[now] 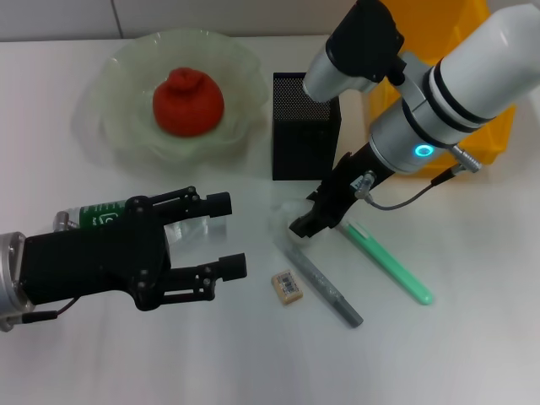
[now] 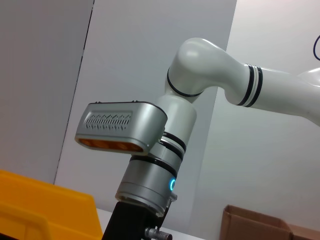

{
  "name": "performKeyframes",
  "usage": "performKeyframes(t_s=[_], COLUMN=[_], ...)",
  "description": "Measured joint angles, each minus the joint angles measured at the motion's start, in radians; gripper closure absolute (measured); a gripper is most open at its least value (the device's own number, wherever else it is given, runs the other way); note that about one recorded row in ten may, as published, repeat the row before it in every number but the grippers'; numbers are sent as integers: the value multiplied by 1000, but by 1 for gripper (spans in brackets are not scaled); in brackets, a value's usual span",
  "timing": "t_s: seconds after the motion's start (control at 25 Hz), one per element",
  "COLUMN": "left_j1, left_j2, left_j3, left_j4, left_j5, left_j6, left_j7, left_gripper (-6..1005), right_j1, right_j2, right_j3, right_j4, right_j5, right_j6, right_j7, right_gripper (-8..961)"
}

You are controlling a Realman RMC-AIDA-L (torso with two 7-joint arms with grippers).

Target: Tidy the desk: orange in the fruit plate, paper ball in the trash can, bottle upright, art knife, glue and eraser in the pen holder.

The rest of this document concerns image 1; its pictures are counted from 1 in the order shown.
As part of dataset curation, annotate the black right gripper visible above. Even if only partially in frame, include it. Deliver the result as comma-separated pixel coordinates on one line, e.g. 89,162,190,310
288,142,397,242

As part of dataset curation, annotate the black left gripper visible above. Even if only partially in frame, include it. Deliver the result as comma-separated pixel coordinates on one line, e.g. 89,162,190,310
19,195,173,313

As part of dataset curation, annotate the clear green-labelled water bottle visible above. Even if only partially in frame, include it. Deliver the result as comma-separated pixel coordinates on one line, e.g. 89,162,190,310
62,197,227,250

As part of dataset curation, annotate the green pen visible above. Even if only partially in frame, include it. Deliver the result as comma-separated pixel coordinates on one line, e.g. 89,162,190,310
337,222,435,305

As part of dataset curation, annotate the orange fruit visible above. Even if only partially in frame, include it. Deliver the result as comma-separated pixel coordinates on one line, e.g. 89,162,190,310
152,67,225,137

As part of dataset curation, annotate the beige eraser with barcode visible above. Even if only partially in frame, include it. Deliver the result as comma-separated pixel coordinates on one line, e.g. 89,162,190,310
270,272,304,305

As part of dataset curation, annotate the black mesh pen holder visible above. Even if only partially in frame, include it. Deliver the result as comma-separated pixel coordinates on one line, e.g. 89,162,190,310
272,71,342,181

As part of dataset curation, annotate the grey marker pen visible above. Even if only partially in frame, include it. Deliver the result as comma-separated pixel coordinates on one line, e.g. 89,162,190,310
273,240,365,328

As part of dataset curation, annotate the green glass fruit plate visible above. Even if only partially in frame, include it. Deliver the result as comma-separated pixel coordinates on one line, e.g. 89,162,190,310
78,29,269,164

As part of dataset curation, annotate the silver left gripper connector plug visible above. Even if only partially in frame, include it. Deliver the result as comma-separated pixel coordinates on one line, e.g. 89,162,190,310
53,210,81,231

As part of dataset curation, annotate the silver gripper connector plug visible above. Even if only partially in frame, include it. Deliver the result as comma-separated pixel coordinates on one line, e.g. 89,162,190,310
53,210,81,231
353,170,377,200

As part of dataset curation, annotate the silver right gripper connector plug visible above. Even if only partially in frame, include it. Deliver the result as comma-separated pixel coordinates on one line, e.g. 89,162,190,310
353,170,377,200

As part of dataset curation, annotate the yellow plastic bin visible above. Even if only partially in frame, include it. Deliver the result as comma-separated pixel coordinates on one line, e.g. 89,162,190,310
364,0,518,178

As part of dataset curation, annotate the thin black left gripper cable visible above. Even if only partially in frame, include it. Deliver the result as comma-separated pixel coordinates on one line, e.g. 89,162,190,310
19,297,80,324

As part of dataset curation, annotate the grey right gripper cable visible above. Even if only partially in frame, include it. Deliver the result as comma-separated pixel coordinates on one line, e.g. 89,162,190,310
365,165,462,211

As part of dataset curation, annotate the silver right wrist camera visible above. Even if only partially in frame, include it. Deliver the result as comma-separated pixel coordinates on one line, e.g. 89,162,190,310
303,0,406,105

